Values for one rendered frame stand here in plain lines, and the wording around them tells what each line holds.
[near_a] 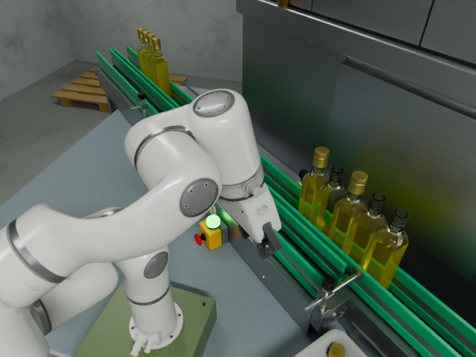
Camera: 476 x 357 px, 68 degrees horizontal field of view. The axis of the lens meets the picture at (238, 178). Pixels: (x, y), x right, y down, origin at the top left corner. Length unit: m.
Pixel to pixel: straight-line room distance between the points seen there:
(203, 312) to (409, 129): 0.64
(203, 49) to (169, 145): 3.74
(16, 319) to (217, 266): 0.76
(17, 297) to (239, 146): 0.28
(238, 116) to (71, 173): 1.25
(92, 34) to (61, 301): 4.30
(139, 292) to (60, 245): 0.37
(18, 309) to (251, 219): 0.29
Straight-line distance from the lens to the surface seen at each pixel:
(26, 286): 0.43
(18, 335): 0.44
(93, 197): 1.44
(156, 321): 0.84
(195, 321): 0.93
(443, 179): 0.86
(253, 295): 1.07
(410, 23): 0.86
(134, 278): 0.70
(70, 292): 0.63
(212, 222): 1.11
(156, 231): 0.36
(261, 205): 0.51
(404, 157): 0.89
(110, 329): 0.96
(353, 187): 0.82
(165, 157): 0.37
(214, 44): 4.04
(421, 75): 0.83
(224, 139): 0.40
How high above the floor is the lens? 1.65
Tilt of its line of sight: 39 degrees down
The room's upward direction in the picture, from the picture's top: straight up
